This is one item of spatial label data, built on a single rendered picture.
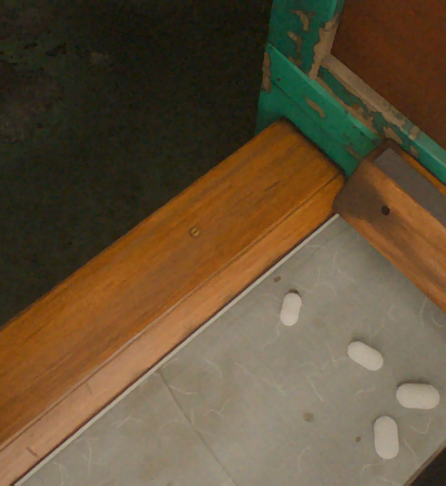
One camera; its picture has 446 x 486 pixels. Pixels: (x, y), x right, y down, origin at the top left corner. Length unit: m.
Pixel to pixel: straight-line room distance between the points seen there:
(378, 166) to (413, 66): 0.09
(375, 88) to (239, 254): 0.20
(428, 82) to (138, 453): 0.40
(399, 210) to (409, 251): 0.04
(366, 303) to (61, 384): 0.30
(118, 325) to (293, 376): 0.17
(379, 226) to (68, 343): 0.30
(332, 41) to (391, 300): 0.25
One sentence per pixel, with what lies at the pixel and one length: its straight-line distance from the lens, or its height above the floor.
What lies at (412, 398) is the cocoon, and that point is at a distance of 0.59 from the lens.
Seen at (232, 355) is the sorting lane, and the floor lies 0.74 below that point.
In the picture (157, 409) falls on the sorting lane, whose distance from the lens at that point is 0.59.
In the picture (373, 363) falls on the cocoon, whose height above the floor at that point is 0.76.
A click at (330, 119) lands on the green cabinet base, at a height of 0.81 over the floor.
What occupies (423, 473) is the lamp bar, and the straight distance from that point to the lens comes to 0.28.
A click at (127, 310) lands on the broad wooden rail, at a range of 0.58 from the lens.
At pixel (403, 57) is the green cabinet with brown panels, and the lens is 0.53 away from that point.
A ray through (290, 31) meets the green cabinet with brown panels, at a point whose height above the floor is 0.88.
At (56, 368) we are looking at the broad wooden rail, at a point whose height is 0.76.
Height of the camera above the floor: 1.32
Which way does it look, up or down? 66 degrees down
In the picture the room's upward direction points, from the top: 3 degrees clockwise
